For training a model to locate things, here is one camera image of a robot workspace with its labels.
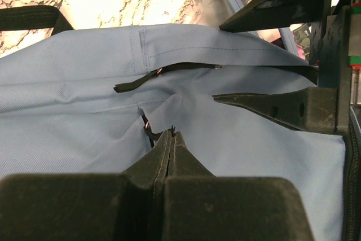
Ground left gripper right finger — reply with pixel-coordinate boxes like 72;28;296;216
147;132;314;240

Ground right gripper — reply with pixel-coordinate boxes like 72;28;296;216
213;0;360;134

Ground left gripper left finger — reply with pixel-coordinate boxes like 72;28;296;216
1;131;172;240

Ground blue student backpack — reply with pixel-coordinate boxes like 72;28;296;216
1;0;360;240

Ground designer fate flower book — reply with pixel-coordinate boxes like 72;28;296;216
271;23;311;60

